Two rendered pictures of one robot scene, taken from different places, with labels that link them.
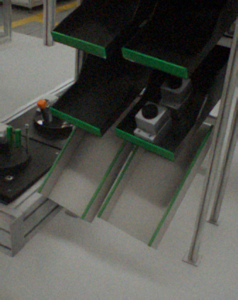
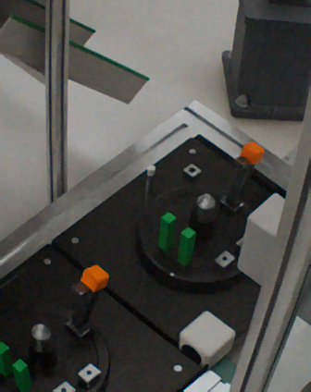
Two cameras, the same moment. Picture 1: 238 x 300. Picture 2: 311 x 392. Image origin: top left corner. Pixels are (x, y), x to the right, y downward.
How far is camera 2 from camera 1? 1.68 m
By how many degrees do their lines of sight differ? 101
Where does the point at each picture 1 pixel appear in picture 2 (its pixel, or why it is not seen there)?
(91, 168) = not seen: hidden behind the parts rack
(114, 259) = (31, 121)
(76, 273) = (96, 110)
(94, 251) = not seen: hidden behind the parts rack
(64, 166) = (96, 81)
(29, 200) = (157, 137)
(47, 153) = (96, 243)
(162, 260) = not seen: outside the picture
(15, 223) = (184, 110)
